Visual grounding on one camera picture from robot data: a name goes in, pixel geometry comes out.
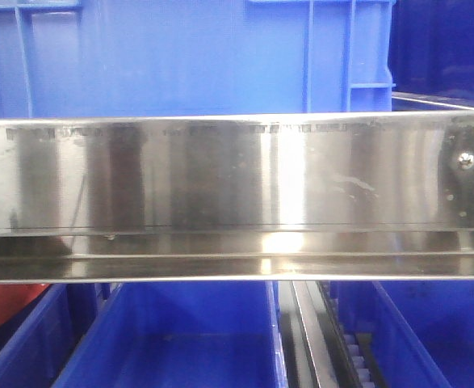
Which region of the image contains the blue bin front centre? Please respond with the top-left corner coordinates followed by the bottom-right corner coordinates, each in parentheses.
top-left (55, 280), bottom-right (287, 387)

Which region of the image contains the blue bin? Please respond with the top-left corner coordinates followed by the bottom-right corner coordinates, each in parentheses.
top-left (330, 280), bottom-right (474, 387)
top-left (55, 280), bottom-right (287, 387)
top-left (0, 283), bottom-right (111, 387)

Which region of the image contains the blue bin front right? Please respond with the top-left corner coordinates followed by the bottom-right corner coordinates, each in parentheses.
top-left (330, 280), bottom-right (474, 387)

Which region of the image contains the large blue crate upper shelf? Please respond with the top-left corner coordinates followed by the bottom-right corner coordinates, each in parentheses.
top-left (0, 1), bottom-right (393, 118)

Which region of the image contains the blue bin left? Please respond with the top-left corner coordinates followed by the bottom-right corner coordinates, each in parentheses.
top-left (0, 283), bottom-right (111, 387)

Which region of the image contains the metal roller track divider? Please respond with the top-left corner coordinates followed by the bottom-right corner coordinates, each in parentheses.
top-left (277, 280), bottom-right (388, 387)

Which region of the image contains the dark blue crate upper right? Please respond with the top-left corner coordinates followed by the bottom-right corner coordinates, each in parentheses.
top-left (389, 1), bottom-right (474, 107)

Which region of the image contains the red plastic package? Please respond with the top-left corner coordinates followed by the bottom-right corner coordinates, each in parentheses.
top-left (0, 283), bottom-right (49, 326)

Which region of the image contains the stainless steel shelf rail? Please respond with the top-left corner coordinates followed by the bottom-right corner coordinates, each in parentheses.
top-left (0, 110), bottom-right (474, 283)

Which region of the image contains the shelf rail screw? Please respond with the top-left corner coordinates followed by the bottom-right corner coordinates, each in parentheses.
top-left (457, 151), bottom-right (474, 171)

